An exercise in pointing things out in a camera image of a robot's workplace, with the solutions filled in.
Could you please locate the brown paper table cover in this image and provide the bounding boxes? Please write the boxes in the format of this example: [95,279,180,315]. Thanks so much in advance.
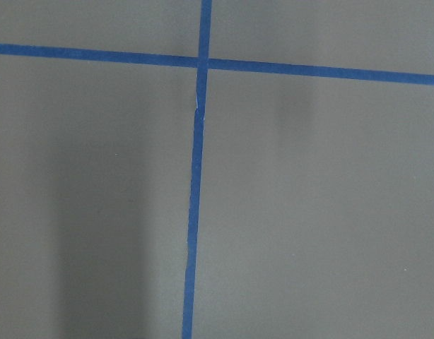
[0,1,434,338]

